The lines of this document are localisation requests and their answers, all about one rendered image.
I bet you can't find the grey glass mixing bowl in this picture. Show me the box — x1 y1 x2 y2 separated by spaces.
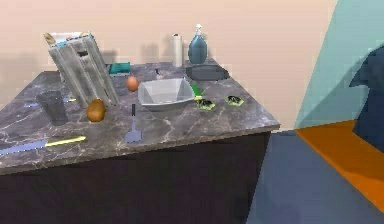
137 77 196 112

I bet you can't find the blue soap dispenser bottle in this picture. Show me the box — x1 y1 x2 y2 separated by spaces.
188 23 208 65

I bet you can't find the white paper towel roll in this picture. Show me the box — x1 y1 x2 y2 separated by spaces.
172 32 184 68

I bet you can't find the brown egg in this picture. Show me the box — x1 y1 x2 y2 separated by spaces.
125 75 140 93

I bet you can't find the dark cabinet with marble top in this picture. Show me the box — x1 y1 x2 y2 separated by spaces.
0 58 281 224

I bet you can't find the teal sponge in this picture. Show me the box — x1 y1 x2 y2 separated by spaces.
105 61 132 76

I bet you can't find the brown potato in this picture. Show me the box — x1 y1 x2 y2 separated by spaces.
86 98 107 123

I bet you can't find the dark grey cup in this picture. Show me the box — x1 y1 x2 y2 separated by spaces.
36 90 69 127

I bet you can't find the green handled utensil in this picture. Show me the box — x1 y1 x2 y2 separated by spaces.
190 83 204 100

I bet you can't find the grey spatula with black handle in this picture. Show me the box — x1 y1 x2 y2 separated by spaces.
124 103 144 144

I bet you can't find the small yellow handled butter knife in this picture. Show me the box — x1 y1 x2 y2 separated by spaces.
23 96 77 109

